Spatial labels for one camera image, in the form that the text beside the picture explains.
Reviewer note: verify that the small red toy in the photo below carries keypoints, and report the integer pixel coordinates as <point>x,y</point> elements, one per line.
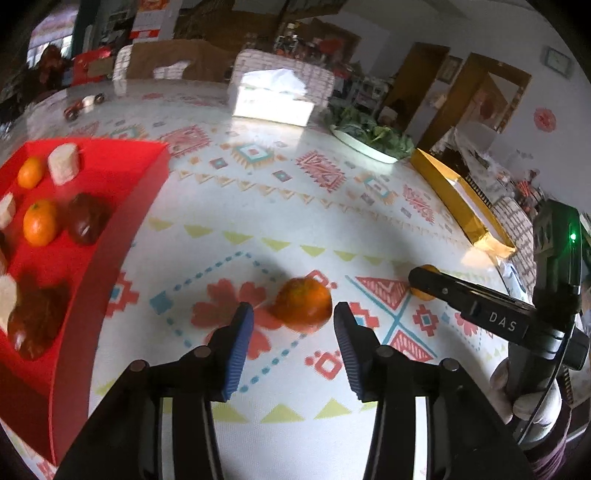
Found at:
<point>77,108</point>

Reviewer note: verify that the orange tangerine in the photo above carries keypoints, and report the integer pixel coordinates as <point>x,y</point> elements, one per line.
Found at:
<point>422,295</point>
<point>40,222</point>
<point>304,302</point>
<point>31,173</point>

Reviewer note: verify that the person's right forearm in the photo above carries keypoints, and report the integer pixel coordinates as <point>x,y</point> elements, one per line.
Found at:
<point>551,452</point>

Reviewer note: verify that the square wall clock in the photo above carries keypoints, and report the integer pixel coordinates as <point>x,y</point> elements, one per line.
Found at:
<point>557,61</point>

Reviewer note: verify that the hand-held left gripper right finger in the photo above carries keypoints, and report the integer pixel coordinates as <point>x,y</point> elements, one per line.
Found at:
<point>346,355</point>

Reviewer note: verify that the white plate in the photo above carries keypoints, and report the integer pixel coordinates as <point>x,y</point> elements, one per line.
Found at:
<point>364,146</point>

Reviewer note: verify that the white tissue box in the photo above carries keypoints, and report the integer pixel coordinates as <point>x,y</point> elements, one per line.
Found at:
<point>272,99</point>

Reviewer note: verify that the gold cardboard box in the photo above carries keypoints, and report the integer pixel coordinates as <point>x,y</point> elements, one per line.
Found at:
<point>466,203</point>

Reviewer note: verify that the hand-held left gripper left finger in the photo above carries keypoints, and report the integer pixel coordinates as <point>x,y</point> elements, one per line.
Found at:
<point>238,350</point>

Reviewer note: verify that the red gift carton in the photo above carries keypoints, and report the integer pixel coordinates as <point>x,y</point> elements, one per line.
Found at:
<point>90,64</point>

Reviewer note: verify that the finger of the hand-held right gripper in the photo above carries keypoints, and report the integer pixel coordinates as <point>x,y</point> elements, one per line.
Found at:
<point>434,284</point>

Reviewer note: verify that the person's right hand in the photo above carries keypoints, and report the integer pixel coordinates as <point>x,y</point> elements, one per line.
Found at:
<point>521,406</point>

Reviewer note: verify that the dark red apple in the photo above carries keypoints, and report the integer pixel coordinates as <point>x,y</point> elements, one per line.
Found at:
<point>37,318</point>
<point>87,221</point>

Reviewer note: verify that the white foam fruit piece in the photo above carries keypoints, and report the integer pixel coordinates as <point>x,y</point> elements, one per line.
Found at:
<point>5,211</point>
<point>7,300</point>
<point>64,164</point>

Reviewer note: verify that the red cardboard box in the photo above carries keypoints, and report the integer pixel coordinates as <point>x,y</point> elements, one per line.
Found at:
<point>92,267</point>

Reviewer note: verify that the red round wall decoration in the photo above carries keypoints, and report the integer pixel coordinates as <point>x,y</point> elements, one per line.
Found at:
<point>545,119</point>

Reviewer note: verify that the wall calendar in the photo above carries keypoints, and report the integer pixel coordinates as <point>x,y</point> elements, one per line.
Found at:
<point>150,18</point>

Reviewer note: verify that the plate of green vegetables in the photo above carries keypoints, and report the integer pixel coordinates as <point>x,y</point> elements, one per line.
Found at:
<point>369,129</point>

